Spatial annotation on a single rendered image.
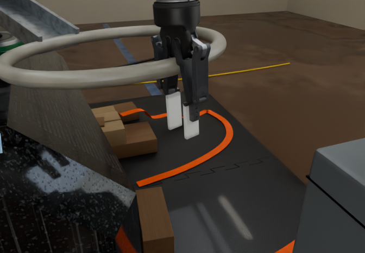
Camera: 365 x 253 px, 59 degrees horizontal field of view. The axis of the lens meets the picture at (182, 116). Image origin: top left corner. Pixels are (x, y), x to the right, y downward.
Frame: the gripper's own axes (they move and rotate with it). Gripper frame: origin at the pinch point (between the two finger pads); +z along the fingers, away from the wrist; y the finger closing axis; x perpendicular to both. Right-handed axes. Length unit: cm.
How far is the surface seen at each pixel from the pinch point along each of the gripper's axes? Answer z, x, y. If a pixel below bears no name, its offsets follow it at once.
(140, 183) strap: 76, -31, 81
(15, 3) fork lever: -17, 8, 73
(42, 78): -10.0, 20.3, 9.2
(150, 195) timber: 66, -24, 59
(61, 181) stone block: 13.0, 20.0, 15.1
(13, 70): -10.5, 22.9, 16.1
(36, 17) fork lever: -14, 6, 63
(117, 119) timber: 55, -41, 120
